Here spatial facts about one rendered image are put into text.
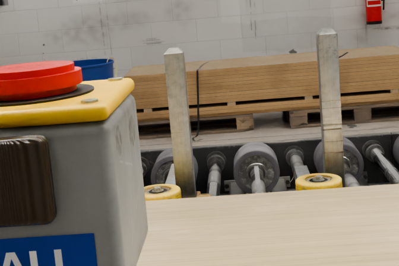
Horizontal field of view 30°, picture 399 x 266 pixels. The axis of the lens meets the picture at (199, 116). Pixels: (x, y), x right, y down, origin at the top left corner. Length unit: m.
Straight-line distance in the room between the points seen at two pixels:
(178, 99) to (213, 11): 6.07
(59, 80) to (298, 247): 0.77
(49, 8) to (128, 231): 7.38
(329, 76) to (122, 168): 1.12
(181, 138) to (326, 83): 0.28
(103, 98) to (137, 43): 7.25
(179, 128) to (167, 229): 0.31
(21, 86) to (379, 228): 0.85
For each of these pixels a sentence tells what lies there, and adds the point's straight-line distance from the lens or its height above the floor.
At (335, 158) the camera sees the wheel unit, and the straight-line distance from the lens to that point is 1.40.
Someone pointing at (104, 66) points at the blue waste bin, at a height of 0.67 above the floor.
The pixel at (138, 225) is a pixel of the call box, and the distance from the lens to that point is 0.30.
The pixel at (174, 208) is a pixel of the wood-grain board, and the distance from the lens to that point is 1.22.
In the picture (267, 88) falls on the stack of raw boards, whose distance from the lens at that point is 6.20.
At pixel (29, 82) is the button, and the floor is 1.23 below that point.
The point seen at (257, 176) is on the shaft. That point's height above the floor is 0.82.
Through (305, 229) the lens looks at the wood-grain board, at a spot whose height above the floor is 0.90.
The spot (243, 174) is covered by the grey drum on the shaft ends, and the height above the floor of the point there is 0.80.
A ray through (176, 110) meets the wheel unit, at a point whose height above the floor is 1.03.
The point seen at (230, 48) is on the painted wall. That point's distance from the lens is 7.45.
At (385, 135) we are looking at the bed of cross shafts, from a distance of 1.95.
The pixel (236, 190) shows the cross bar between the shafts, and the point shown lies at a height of 0.74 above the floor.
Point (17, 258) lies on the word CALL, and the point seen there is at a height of 1.17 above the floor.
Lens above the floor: 1.26
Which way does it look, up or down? 10 degrees down
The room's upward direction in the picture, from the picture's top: 5 degrees counter-clockwise
